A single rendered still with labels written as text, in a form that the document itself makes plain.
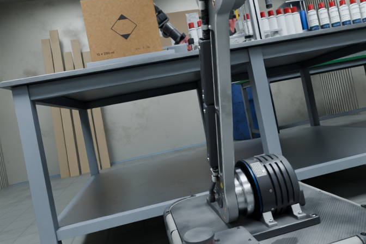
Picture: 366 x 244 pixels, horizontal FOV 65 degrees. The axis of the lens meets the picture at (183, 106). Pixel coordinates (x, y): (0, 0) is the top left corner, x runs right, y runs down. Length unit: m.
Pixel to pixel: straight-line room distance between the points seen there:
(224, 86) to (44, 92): 0.83
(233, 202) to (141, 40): 0.78
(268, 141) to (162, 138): 3.48
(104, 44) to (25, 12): 3.99
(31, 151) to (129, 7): 0.70
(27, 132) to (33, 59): 3.75
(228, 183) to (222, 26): 0.39
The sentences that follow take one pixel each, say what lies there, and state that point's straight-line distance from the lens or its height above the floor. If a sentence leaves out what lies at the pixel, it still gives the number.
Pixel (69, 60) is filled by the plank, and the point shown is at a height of 1.64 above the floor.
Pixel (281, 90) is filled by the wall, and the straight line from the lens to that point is 5.34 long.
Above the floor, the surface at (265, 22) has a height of 1.01.
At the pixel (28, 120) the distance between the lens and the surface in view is 1.28.
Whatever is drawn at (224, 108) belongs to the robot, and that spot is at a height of 0.58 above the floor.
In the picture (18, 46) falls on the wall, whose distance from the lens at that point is 5.10.
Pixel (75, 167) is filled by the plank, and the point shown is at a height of 0.11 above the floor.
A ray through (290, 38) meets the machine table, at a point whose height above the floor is 0.81.
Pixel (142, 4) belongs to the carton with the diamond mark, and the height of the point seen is 1.07.
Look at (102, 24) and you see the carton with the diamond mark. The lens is 1.29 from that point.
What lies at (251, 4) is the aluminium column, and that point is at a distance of 1.71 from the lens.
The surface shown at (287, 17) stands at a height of 1.02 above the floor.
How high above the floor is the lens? 0.59
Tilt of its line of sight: 1 degrees up
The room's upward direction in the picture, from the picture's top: 11 degrees counter-clockwise
